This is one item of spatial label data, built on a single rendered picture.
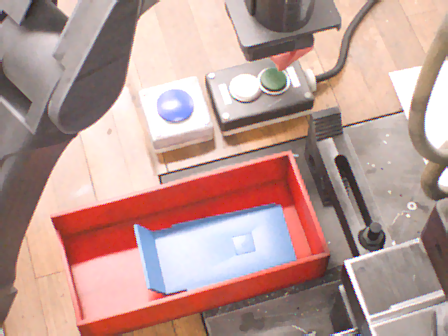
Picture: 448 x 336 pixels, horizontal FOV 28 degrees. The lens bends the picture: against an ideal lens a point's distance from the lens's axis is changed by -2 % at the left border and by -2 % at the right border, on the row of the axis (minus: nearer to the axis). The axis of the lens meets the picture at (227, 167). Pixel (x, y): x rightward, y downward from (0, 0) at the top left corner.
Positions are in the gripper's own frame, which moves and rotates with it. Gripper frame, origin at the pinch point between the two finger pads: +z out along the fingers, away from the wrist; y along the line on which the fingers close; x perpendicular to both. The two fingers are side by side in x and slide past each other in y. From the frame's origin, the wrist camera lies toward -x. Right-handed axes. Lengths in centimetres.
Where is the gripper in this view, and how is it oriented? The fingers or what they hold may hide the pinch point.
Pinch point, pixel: (279, 61)
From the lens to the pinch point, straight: 96.9
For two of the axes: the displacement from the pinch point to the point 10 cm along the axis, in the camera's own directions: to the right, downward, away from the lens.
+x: 2.9, 8.5, -4.5
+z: 0.1, 4.6, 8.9
